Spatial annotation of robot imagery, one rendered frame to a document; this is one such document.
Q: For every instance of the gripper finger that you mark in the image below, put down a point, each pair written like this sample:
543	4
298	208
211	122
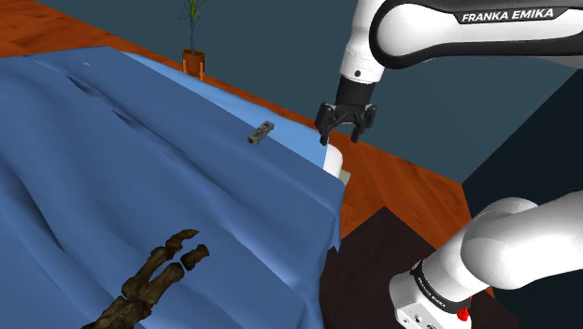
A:
362	123
324	123

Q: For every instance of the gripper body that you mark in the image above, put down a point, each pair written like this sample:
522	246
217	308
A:
353	96

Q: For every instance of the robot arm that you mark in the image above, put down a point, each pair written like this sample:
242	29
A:
455	32

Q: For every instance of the grey remote control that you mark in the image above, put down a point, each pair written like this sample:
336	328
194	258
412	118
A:
260	133

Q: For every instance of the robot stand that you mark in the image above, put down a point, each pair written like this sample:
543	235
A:
373	269

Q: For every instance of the potted plant in orange pot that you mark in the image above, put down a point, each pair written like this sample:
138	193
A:
193	57

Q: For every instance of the bed with blue cover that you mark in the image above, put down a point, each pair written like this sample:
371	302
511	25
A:
136	182

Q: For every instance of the brown skeleton foot figure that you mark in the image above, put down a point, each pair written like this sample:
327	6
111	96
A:
150	282

